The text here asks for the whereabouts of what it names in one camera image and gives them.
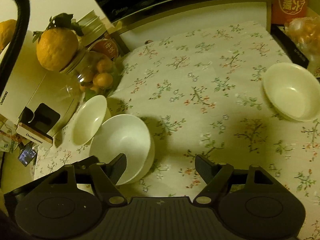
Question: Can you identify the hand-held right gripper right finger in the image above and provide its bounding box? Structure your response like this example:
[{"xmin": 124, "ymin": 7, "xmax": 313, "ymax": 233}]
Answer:
[{"xmin": 194, "ymin": 154, "xmax": 273, "ymax": 205}]

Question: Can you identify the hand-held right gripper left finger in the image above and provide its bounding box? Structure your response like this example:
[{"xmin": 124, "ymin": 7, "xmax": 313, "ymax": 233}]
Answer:
[{"xmin": 47, "ymin": 153, "xmax": 128, "ymax": 205}]

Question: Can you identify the small white bowl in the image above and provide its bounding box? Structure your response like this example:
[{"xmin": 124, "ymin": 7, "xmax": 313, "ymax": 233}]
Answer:
[
  {"xmin": 89, "ymin": 114, "xmax": 155, "ymax": 185},
  {"xmin": 72, "ymin": 95, "xmax": 108, "ymax": 145}
]

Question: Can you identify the cream bowl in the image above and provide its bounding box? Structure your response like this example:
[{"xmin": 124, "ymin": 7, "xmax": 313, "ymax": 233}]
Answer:
[{"xmin": 262, "ymin": 62, "xmax": 320, "ymax": 122}]

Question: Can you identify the smartphone with lit screen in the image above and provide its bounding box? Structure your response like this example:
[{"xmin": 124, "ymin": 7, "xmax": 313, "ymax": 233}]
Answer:
[{"xmin": 18, "ymin": 148, "xmax": 37, "ymax": 167}]

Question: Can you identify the floral tablecloth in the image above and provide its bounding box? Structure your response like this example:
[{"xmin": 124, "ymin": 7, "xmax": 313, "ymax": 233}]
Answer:
[{"xmin": 32, "ymin": 24, "xmax": 320, "ymax": 240}]

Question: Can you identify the white air fryer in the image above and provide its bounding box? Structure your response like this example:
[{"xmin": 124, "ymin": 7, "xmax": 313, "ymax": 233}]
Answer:
[{"xmin": 0, "ymin": 29, "xmax": 80, "ymax": 153}]

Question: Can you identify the glass jar of small oranges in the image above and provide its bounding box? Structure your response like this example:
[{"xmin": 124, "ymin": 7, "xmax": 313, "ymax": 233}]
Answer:
[{"xmin": 41, "ymin": 50, "xmax": 120, "ymax": 103}]

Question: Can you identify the large citrus fruit with leaves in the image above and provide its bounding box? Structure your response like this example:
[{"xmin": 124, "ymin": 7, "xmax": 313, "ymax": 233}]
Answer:
[{"xmin": 32, "ymin": 13, "xmax": 84, "ymax": 72}]

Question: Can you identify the black cardboard box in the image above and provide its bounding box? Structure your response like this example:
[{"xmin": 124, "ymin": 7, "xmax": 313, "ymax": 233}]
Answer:
[{"xmin": 271, "ymin": 24, "xmax": 310, "ymax": 68}]

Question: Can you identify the large citrus fruit without leaves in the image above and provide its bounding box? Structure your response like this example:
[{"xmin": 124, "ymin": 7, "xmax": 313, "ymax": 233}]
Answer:
[{"xmin": 0, "ymin": 19, "xmax": 17, "ymax": 51}]

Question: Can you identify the plastic bag of small oranges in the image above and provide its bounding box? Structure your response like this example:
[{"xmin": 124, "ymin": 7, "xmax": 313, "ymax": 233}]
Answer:
[{"xmin": 284, "ymin": 15, "xmax": 320, "ymax": 78}]

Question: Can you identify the red cardboard box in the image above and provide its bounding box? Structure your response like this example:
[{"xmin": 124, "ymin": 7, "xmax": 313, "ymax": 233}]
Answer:
[{"xmin": 271, "ymin": 0, "xmax": 309, "ymax": 25}]

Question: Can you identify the black braided cable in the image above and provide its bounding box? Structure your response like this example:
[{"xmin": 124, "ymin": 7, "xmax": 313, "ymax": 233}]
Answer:
[{"xmin": 0, "ymin": 0, "xmax": 32, "ymax": 90}]

